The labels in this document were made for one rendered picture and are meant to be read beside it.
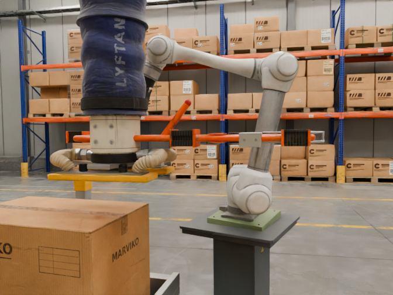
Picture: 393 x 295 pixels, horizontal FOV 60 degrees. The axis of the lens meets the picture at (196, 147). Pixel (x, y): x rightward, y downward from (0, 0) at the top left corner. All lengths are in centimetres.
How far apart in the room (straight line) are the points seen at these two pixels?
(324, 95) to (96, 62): 751
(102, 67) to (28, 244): 60
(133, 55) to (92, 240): 59
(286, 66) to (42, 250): 116
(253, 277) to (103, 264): 91
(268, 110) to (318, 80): 685
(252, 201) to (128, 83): 77
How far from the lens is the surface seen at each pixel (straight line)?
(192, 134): 108
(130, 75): 114
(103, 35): 116
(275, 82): 157
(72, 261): 113
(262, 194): 154
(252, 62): 174
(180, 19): 1027
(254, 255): 179
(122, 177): 105
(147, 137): 113
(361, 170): 860
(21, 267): 127
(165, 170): 120
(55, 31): 1174
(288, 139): 106
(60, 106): 974
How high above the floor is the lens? 124
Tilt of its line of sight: 3 degrees down
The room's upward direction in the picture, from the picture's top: 1 degrees counter-clockwise
